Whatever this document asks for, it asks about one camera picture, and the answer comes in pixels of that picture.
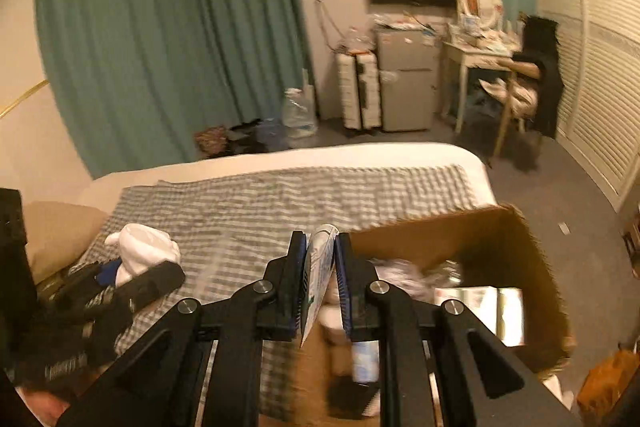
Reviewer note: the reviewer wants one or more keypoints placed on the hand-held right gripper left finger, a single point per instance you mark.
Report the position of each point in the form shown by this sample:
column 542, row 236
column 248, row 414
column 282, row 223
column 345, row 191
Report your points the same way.
column 298, row 277

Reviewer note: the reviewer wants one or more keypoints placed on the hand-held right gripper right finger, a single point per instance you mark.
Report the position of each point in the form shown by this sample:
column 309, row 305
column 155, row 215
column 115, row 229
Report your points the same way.
column 343, row 282

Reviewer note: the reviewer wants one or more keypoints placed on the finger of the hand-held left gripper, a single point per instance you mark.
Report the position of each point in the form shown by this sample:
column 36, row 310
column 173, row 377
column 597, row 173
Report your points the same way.
column 90, row 279
column 155, row 284

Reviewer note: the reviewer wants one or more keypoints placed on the blue white packet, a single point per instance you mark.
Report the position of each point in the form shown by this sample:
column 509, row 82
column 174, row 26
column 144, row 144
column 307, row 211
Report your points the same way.
column 320, row 267

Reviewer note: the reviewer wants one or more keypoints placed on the white cloth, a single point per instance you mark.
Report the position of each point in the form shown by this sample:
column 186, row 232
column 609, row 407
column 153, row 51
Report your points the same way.
column 145, row 249

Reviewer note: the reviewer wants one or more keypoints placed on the cardboard box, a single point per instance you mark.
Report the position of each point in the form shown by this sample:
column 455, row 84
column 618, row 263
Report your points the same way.
column 490, row 237

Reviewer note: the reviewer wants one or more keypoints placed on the tan pillow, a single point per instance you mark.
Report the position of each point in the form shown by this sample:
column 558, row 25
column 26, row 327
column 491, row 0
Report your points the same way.
column 60, row 237

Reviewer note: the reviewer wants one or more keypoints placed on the crumpled silver wrapper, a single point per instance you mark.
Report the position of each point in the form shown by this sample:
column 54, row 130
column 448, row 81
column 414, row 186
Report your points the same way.
column 400, row 272

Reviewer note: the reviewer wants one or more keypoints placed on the checkered blanket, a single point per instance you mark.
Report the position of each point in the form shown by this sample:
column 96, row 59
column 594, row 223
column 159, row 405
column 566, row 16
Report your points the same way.
column 280, row 202

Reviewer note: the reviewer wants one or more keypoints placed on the blue white can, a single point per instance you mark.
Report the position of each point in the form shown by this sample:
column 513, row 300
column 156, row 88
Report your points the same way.
column 365, row 359

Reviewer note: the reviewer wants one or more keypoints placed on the black notebook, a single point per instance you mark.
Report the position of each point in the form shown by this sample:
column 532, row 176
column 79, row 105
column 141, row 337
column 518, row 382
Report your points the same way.
column 352, row 397

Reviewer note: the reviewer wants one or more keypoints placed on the white mattress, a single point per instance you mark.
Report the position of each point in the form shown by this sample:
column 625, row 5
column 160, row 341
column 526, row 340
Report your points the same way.
column 300, row 157

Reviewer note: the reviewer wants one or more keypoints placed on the white carton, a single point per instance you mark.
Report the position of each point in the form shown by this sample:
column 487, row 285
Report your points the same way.
column 472, row 304
column 510, row 314

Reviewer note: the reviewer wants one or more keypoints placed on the pile of clothes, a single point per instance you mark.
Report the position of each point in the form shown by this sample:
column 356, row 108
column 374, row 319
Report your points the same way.
column 230, row 139

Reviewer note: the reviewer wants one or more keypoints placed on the large water bottle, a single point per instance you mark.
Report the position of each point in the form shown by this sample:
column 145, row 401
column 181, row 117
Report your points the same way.
column 299, row 114

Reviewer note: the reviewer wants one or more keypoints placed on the white suitcase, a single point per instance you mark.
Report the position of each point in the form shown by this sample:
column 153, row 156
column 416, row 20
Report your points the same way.
column 357, row 92

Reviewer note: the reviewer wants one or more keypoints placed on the small grey fridge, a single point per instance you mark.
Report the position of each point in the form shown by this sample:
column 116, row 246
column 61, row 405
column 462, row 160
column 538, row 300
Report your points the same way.
column 407, row 82

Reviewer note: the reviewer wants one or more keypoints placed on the wide green curtain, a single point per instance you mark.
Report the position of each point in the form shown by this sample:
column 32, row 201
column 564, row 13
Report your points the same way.
column 165, row 32

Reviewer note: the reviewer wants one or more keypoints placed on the white dressing table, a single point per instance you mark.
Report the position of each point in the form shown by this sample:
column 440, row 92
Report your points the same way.
column 472, row 52

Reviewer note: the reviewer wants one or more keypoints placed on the wooden chair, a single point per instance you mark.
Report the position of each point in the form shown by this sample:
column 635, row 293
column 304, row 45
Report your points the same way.
column 520, row 69

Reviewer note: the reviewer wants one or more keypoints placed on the orange bag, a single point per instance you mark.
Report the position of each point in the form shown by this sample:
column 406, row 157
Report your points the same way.
column 610, row 387

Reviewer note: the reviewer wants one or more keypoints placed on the black garment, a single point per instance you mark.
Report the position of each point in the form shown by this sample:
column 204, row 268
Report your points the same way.
column 545, row 72

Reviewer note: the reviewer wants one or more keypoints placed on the white louvered wardrobe doors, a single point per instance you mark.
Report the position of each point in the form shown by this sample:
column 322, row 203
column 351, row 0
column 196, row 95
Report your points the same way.
column 595, row 57

